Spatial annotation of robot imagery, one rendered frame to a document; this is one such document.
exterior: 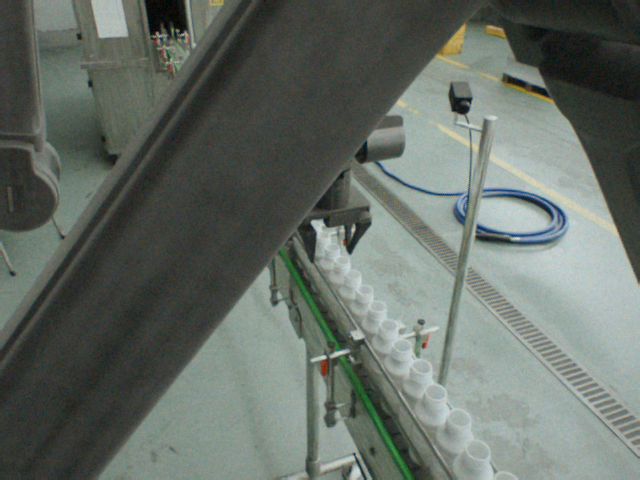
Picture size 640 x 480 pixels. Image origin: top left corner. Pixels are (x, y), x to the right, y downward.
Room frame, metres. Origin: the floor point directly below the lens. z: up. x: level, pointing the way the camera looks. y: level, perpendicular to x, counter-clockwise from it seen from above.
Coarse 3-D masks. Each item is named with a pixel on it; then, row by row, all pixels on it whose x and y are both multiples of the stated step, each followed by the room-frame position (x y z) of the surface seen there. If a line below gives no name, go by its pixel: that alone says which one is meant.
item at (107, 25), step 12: (96, 0) 4.20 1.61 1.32; (108, 0) 4.23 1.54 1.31; (120, 0) 4.25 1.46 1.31; (96, 12) 4.19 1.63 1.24; (108, 12) 4.22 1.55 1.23; (120, 12) 4.25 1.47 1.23; (96, 24) 4.18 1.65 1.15; (108, 24) 4.21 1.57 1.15; (120, 24) 4.24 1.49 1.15; (108, 36) 4.20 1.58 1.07; (120, 36) 4.23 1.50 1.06
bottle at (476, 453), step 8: (472, 440) 0.50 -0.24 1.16; (464, 448) 0.50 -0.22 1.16; (472, 448) 0.50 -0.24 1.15; (480, 448) 0.50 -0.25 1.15; (488, 448) 0.49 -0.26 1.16; (464, 456) 0.49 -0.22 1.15; (472, 456) 0.52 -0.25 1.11; (480, 456) 0.50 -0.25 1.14; (488, 456) 0.48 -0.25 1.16; (456, 464) 0.49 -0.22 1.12; (464, 464) 0.48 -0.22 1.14; (472, 464) 0.47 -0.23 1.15; (480, 464) 0.47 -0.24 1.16; (488, 464) 0.48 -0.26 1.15; (456, 472) 0.48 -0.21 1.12; (464, 472) 0.48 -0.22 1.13; (472, 472) 0.47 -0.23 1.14; (480, 472) 0.47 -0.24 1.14; (488, 472) 0.48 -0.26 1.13
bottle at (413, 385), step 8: (416, 360) 0.67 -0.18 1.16; (424, 360) 0.67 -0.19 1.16; (416, 368) 0.67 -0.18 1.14; (424, 368) 0.67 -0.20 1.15; (408, 376) 0.66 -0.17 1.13; (416, 376) 0.64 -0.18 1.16; (424, 376) 0.64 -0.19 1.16; (408, 384) 0.65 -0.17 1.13; (416, 384) 0.64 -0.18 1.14; (424, 384) 0.64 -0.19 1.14; (408, 392) 0.64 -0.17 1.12; (416, 392) 0.63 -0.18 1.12; (408, 400) 0.63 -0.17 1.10; (416, 400) 0.63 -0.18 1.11; (400, 408) 0.65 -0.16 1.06; (400, 416) 0.65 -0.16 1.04; (408, 416) 0.63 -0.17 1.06; (408, 424) 0.63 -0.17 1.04; (408, 432) 0.63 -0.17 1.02
